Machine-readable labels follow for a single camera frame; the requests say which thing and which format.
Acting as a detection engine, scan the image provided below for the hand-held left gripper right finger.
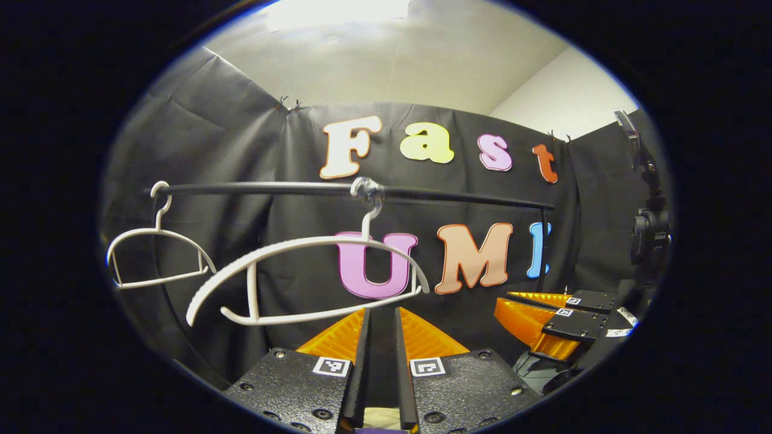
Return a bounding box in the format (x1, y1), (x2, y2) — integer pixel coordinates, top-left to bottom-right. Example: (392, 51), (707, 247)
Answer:
(395, 307), (540, 434)

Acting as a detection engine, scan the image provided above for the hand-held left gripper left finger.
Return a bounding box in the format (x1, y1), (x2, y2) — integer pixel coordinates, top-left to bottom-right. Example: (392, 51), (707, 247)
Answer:
(226, 307), (372, 434)

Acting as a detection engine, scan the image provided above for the cream laundry hamper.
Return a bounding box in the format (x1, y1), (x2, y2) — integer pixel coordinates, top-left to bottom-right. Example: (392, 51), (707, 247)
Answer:
(362, 407), (403, 430)

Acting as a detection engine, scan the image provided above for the white hanger with taped hook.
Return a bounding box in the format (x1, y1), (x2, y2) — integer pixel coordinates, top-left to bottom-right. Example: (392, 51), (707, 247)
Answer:
(186, 177), (430, 327)

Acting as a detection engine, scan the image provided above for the white plastic hanger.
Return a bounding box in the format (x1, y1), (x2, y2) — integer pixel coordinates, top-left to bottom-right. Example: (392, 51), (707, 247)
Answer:
(106, 181), (217, 290)

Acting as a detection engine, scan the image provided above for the black clothes rail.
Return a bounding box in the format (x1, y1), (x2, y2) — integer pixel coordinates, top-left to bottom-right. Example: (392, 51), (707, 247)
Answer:
(145, 181), (555, 389)

